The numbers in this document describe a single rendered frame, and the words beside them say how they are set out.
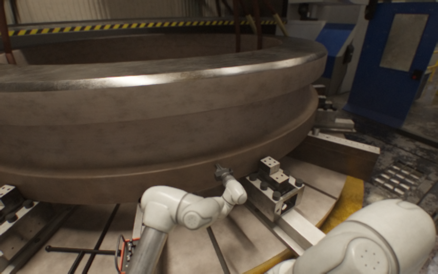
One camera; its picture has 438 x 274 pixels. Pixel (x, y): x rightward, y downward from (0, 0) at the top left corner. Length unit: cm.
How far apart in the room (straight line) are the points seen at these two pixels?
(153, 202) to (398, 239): 77
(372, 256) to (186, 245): 161
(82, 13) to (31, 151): 278
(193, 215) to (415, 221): 62
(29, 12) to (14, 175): 282
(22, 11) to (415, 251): 451
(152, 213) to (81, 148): 100
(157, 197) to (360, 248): 72
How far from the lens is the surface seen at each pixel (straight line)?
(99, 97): 138
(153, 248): 93
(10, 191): 219
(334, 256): 44
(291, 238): 195
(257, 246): 191
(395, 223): 54
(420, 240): 57
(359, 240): 44
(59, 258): 222
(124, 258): 137
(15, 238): 218
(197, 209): 83
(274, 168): 183
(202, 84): 135
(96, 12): 436
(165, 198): 91
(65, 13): 434
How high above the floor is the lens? 189
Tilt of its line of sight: 29 degrees down
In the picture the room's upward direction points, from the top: 1 degrees counter-clockwise
